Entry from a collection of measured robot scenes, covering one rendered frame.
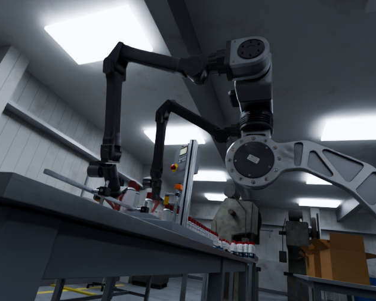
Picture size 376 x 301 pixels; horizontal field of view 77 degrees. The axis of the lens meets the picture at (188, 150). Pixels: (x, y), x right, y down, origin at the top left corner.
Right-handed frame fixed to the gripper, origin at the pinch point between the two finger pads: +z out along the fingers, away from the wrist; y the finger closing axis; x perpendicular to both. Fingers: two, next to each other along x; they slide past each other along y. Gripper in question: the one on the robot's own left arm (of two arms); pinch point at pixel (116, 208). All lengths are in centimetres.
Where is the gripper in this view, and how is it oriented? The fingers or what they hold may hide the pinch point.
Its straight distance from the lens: 110.7
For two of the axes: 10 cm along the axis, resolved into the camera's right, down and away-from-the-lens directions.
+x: -3.2, 2.5, -9.1
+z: 0.9, 9.7, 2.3
